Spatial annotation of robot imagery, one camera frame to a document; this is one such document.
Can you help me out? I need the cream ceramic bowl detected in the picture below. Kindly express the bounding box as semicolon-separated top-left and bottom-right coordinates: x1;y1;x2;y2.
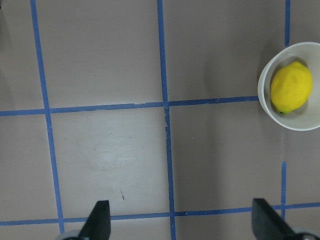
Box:
257;42;320;131

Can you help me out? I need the yellow lemon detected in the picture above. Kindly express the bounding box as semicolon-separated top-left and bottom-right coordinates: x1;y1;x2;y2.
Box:
270;61;313;114

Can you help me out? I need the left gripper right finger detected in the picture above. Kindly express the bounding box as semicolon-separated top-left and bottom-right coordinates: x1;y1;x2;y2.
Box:
251;198;320;240

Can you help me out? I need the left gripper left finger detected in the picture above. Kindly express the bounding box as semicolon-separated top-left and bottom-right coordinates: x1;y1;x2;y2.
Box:
55;200;111;240

